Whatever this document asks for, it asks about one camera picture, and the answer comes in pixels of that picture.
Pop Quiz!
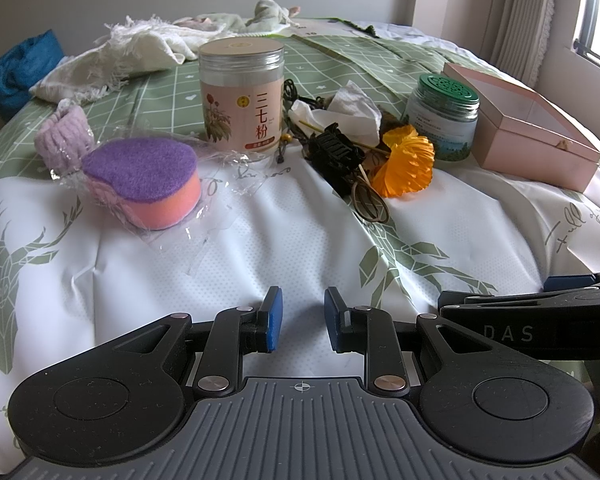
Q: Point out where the orange paper flower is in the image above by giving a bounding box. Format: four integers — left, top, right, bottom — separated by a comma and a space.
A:
370, 125, 434, 198

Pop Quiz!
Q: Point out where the white tissue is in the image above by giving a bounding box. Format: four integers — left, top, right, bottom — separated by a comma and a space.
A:
288, 80, 381, 146

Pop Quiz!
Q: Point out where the purple pink heart sponge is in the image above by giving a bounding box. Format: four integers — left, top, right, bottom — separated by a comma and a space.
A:
82, 136, 201, 231

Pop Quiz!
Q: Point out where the pink fluffy headband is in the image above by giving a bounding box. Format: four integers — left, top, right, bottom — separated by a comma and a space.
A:
34, 99, 95, 177

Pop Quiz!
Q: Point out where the green white bedsheet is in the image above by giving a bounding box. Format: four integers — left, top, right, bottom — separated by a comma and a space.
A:
0, 101, 600, 474

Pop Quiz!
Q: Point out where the pink cardboard box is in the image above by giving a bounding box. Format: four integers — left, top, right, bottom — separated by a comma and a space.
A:
443, 63, 600, 192

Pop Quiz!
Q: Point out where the green lid glass jar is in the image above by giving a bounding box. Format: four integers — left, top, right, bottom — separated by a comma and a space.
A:
406, 74, 480, 162

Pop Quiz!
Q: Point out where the beige window curtain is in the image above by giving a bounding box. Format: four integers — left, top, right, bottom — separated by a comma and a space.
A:
480, 0, 555, 87

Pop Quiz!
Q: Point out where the pink labelled plastic jar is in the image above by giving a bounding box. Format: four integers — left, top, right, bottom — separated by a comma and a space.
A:
198, 37, 285, 154

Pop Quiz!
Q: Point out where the light green plush toy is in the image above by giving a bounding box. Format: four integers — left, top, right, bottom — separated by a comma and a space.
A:
174, 0, 301, 36

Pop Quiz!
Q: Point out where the blue cloth bundle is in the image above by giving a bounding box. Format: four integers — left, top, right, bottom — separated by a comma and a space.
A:
0, 29, 65, 122

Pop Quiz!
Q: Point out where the white fringed blanket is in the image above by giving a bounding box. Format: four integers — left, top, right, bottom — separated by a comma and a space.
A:
29, 18, 230, 104

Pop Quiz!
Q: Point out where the black usb cable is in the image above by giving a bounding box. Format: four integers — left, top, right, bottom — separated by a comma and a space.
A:
281, 78, 326, 126

